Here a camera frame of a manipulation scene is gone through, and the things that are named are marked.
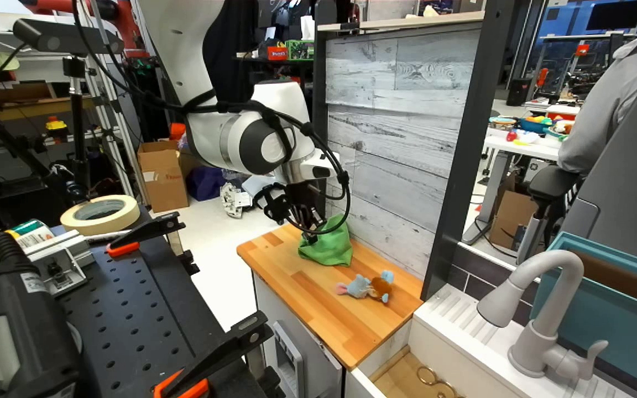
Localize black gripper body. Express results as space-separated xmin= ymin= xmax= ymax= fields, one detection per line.
xmin=254 ymin=175 xmax=332 ymax=219

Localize green towel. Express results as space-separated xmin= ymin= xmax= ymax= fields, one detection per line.
xmin=296 ymin=214 xmax=357 ymax=269

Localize white floor device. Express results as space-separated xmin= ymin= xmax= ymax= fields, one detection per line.
xmin=220 ymin=181 xmax=258 ymax=221

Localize white toy kitchen cabinet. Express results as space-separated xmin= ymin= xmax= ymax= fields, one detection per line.
xmin=236 ymin=223 xmax=630 ymax=398

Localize blue bag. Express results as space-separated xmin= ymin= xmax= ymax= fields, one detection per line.
xmin=185 ymin=165 xmax=225 ymax=203

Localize grey plush mouse toy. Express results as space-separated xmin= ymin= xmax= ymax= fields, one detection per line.
xmin=335 ymin=268 xmax=399 ymax=307

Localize brown cardboard box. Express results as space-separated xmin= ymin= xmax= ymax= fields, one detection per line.
xmin=489 ymin=188 xmax=540 ymax=252
xmin=177 ymin=147 xmax=203 ymax=178
xmin=136 ymin=139 xmax=192 ymax=214

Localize grey wood-print back panel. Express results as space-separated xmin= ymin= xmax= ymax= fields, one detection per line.
xmin=324 ymin=26 xmax=483 ymax=283

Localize white sink basin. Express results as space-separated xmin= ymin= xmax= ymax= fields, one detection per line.
xmin=348 ymin=283 xmax=630 ymax=398

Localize silver tripod legs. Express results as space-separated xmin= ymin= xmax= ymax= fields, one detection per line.
xmin=85 ymin=53 xmax=149 ymax=202

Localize masking tape roll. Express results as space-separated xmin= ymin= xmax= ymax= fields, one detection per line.
xmin=59 ymin=192 xmax=141 ymax=239

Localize black perforated workbench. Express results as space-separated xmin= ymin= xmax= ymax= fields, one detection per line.
xmin=0 ymin=219 xmax=293 ymax=398

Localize white table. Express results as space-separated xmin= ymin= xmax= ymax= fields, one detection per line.
xmin=462 ymin=123 xmax=580 ymax=247

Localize small black box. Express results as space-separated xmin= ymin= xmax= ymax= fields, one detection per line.
xmin=505 ymin=74 xmax=536 ymax=109

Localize colourful toy pile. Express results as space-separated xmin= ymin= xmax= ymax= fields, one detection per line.
xmin=505 ymin=110 xmax=580 ymax=144

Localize white label box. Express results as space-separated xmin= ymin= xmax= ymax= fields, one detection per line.
xmin=4 ymin=219 xmax=92 ymax=297

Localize grey toy faucet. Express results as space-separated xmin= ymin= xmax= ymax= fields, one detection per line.
xmin=476 ymin=247 xmax=611 ymax=387

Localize black bulky device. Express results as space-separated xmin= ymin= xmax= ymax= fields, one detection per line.
xmin=0 ymin=230 xmax=85 ymax=398

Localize seated person in jacket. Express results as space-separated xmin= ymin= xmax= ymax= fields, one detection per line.
xmin=555 ymin=26 xmax=637 ymax=176

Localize person in grey shirt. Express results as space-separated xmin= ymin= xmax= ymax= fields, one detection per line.
xmin=526 ymin=57 xmax=637 ymax=269

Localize teal plastic bin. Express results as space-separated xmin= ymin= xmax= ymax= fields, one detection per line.
xmin=530 ymin=230 xmax=637 ymax=395

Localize blue machine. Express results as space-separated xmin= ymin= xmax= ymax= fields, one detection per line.
xmin=537 ymin=0 xmax=637 ymax=40

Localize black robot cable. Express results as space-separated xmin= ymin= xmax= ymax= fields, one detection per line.
xmin=73 ymin=0 xmax=355 ymax=239

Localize black frame post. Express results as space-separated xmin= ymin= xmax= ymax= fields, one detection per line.
xmin=307 ymin=24 xmax=332 ymax=223
xmin=421 ymin=0 xmax=520 ymax=300

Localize black clamp orange handle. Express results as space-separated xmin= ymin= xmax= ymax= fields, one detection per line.
xmin=151 ymin=309 xmax=274 ymax=398
xmin=104 ymin=210 xmax=189 ymax=260

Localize black camera stand pole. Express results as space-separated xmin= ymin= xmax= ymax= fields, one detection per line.
xmin=62 ymin=53 xmax=92 ymax=203

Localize black stereo camera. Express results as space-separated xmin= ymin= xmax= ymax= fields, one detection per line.
xmin=12 ymin=18 xmax=126 ymax=57

